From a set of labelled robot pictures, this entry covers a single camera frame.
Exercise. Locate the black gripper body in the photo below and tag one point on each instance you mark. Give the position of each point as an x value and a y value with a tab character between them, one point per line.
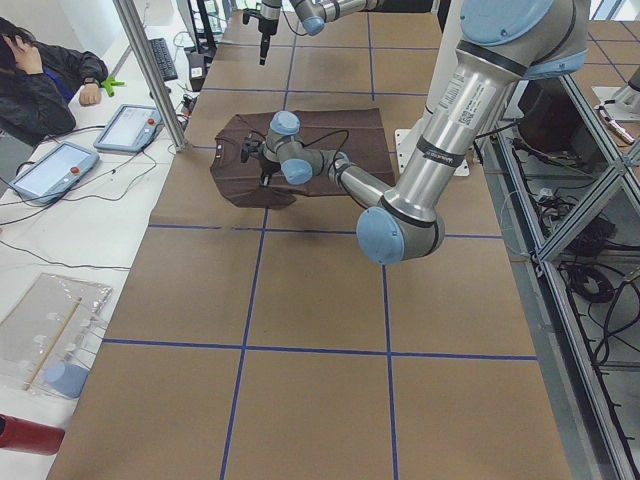
269	167
265	29

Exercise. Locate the dark brown t-shirt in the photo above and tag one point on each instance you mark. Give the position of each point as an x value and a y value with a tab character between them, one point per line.
330	136

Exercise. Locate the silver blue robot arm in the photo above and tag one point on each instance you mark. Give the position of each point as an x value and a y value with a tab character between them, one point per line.
501	42
315	15

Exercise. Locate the black box with label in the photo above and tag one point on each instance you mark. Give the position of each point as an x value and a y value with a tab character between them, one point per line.
197	70

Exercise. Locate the black keyboard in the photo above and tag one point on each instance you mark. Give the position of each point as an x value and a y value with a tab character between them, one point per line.
163	59

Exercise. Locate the teach pendant tablet far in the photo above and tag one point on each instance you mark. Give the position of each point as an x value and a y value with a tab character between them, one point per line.
130	130

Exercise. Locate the teach pendant tablet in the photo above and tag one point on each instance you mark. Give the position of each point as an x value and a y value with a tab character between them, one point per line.
130	130
54	174

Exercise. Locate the green plastic toy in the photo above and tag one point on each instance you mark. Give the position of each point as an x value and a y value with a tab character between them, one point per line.
109	85

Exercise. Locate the teach pendant tablet near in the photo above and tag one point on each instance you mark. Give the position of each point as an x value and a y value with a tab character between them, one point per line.
54	174

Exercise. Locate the seated person in black jacket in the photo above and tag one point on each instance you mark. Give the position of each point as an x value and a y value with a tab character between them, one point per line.
38	81

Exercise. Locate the wooden stick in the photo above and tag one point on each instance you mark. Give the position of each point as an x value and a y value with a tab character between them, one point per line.
51	345

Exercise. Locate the blue plastic cap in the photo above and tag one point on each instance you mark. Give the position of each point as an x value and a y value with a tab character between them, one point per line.
67	378

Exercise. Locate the clear plastic bag sheet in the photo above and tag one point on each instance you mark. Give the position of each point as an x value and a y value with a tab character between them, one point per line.
29	326

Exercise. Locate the red cylinder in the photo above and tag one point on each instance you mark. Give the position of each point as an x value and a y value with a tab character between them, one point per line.
25	436

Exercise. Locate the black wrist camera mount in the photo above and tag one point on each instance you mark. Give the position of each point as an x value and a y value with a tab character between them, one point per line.
250	148

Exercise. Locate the aluminium frame post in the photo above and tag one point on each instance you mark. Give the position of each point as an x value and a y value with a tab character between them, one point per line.
135	32

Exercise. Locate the aluminium frame rack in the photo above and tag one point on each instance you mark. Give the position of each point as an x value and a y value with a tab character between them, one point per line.
567	200

